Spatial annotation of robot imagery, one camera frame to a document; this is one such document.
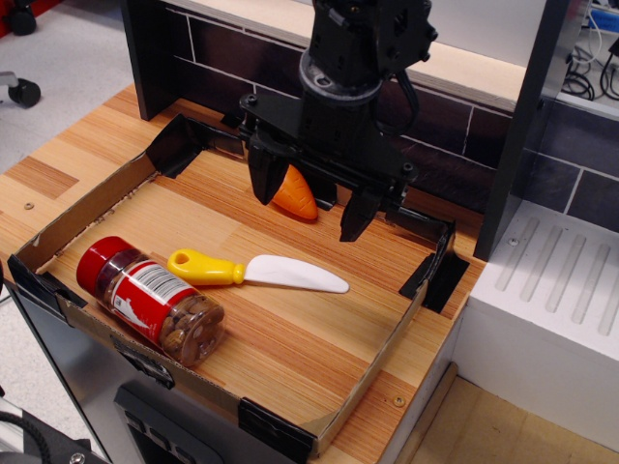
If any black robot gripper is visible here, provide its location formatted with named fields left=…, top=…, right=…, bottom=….
left=240, top=65, right=419, bottom=242

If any red-lidded spice jar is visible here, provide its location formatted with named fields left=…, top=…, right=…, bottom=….
left=76, top=236, right=225, bottom=366

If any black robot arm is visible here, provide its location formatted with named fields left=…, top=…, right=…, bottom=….
left=240, top=1, right=437, bottom=242

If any orange toy carrot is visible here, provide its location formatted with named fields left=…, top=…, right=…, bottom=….
left=272, top=165, right=318, bottom=220

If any white ridged drainboard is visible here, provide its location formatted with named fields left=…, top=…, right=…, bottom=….
left=467, top=200, right=619, bottom=357

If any black office chair caster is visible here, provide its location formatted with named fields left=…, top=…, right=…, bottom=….
left=1, top=72, right=41, bottom=108

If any yellow-handled white toy knife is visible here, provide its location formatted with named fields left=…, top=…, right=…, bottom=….
left=167, top=248, right=349, bottom=294

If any black cables bundle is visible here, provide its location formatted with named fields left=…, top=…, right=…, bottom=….
left=563, top=14, right=619, bottom=102

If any dark grey vertical post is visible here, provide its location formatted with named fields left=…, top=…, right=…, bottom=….
left=474, top=1, right=589, bottom=261

